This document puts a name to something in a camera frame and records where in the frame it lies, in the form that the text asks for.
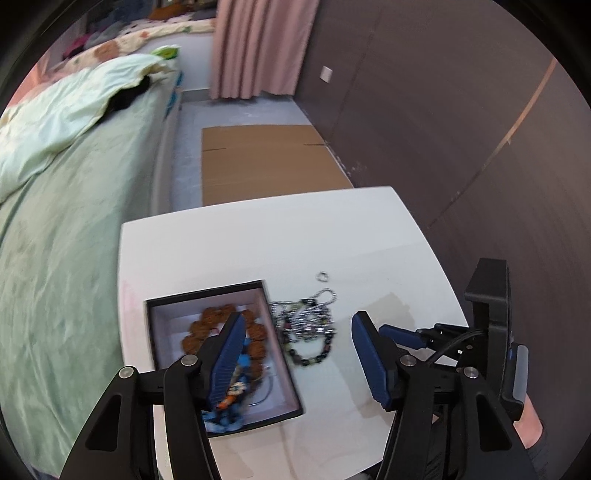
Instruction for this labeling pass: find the black jewelry box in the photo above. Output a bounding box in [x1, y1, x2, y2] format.
[145, 279, 305, 437]

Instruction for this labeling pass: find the green bed with duvet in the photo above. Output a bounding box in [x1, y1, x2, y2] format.
[0, 69, 182, 477]

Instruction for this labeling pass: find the dark bead bracelet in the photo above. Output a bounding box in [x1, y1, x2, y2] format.
[281, 318, 334, 369]

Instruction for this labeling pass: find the magenta cloth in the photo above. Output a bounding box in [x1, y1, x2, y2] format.
[64, 34, 89, 59]

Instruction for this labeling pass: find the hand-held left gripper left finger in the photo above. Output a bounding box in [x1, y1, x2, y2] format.
[60, 312, 247, 480]

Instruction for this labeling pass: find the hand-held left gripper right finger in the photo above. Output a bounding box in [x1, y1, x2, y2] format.
[351, 311, 541, 480]

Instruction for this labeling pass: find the dark cloth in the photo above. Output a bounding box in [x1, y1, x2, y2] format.
[108, 76, 151, 114]

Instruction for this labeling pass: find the white table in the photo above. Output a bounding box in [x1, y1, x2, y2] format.
[117, 185, 472, 480]

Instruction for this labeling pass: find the grey cloth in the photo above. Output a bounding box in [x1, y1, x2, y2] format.
[85, 23, 122, 47]

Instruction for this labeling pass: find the flat cardboard sheet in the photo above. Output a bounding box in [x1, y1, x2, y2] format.
[201, 124, 355, 206]

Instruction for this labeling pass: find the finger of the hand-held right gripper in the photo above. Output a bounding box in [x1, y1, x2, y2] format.
[379, 324, 428, 350]
[414, 322, 481, 343]

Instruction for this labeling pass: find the light green duvet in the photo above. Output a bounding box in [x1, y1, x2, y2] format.
[0, 54, 160, 205]

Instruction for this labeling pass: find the person's right forearm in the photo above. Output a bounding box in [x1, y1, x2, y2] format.
[512, 394, 550, 468]

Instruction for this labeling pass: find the blue bead bracelet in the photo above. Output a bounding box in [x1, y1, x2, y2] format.
[203, 339, 262, 433]

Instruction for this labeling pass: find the silver bead chain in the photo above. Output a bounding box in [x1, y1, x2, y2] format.
[269, 288, 341, 345]

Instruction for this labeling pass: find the floral printed blanket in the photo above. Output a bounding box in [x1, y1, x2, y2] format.
[48, 17, 217, 75]

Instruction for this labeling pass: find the pink curtain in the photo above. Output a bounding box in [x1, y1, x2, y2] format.
[209, 0, 322, 100]

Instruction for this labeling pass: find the brown wooden bead bracelet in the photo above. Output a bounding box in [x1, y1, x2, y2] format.
[181, 306, 271, 362]

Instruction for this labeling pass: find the brown plush toy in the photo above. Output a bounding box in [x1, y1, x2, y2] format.
[150, 2, 195, 22]

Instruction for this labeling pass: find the silver bangle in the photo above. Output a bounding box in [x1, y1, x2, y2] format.
[247, 362, 280, 407]

